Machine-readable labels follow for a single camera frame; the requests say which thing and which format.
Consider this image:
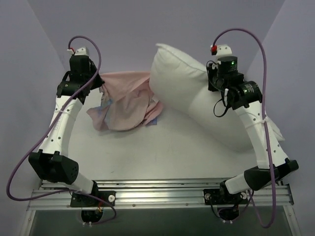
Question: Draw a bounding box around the aluminium front rail frame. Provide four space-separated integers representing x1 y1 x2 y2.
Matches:
26 178 295 211

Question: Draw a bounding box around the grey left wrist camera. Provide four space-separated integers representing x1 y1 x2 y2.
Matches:
67 47 90 57

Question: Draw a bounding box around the blue printed pillowcase pink inside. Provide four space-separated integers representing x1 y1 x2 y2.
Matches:
87 71 163 131

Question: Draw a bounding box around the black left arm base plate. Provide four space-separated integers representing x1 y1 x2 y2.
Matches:
70 190 116 207

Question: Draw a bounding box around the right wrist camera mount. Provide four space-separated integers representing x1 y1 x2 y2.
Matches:
211 44 232 57

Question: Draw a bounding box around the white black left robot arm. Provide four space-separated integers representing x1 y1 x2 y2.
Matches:
28 52 103 206

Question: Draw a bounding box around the white pillow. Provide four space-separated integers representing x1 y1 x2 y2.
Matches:
149 43 286 152

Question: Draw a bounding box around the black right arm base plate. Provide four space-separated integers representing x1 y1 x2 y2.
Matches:
203 188 248 206

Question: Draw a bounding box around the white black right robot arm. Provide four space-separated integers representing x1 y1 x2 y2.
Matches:
206 56 299 203

